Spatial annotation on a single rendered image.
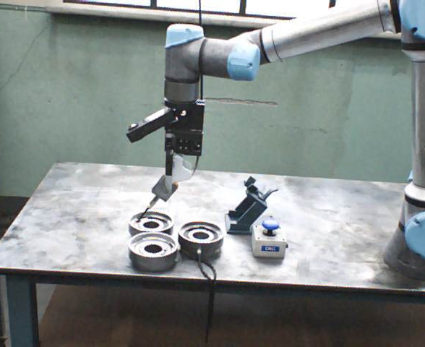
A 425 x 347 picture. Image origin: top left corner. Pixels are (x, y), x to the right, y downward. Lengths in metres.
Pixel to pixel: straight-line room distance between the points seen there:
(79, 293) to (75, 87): 1.51
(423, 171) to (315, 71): 1.79
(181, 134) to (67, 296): 0.60
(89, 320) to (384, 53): 2.02
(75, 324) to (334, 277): 0.64
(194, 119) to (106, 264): 0.36
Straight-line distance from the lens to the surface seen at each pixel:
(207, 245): 1.18
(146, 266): 1.13
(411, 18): 0.98
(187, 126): 1.16
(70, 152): 2.94
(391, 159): 3.05
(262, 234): 1.23
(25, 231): 1.31
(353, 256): 1.30
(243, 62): 1.06
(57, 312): 1.46
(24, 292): 1.24
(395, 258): 1.28
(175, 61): 1.11
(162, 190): 1.22
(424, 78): 1.02
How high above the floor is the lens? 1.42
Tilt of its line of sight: 22 degrees down
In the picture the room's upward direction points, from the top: 5 degrees clockwise
